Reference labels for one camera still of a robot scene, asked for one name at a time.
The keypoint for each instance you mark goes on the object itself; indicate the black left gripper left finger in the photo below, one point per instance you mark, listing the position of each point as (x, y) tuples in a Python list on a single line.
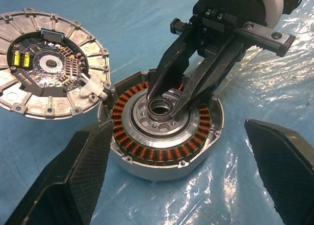
[(73, 180)]

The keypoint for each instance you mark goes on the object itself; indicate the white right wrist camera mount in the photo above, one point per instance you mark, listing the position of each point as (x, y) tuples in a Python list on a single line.
[(269, 4)]

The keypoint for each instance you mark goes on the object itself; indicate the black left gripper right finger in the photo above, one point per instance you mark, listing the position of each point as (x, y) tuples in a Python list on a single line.
[(284, 171)]

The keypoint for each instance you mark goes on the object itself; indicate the motor housing with copper coils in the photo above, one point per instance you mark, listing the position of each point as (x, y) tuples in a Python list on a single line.
[(159, 156)]

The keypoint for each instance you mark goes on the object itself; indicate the silver motor rotor disc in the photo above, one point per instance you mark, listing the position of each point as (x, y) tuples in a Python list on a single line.
[(49, 63)]

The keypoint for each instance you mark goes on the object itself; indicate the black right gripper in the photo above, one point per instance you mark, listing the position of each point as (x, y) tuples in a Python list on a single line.
[(228, 8)]

